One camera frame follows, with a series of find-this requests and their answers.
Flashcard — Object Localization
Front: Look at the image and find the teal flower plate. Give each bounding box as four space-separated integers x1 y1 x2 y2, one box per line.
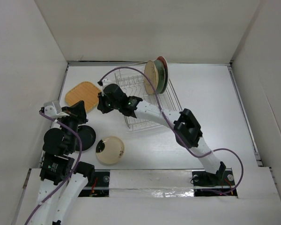
154 60 165 94

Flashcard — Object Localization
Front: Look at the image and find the wire dish rack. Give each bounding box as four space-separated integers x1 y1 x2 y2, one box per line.
114 65 183 130

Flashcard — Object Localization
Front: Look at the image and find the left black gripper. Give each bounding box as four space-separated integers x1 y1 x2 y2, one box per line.
58 99 89 151

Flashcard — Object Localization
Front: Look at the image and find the orange bamboo square plate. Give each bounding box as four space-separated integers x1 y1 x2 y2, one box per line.
65 81 101 113

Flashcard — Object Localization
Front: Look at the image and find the purple cable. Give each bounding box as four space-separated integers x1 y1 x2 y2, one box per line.
25 110 84 225
99 67 244 195

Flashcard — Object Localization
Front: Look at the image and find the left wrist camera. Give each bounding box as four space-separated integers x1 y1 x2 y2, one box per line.
41 100 69 119

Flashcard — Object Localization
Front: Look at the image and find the beige bird pattern plate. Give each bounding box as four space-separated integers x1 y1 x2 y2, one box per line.
144 60 158 95

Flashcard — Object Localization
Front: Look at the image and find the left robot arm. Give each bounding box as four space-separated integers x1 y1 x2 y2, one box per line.
27 100 95 225

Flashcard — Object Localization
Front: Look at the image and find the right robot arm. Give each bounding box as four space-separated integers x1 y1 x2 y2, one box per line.
97 81 226 187

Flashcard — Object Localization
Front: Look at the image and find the black round plate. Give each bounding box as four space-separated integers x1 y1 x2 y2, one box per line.
77 125 96 151

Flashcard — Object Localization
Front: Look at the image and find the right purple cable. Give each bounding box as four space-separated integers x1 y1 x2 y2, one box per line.
99 67 244 195

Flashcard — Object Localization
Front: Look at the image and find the cream plate with black spot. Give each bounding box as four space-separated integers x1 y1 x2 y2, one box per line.
96 136 125 165

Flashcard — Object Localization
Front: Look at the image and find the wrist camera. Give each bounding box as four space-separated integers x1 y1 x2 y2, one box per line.
97 78 113 89
41 100 69 119

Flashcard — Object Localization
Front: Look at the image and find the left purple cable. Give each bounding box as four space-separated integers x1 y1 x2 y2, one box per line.
25 110 84 225

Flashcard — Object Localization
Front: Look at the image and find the white foam front strip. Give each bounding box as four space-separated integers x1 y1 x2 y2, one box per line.
109 170 194 198

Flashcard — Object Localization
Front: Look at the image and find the red and blue floral plate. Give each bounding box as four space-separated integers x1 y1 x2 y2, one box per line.
157 56 169 94

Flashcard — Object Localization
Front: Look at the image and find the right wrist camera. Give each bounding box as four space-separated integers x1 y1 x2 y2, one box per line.
97 78 113 89

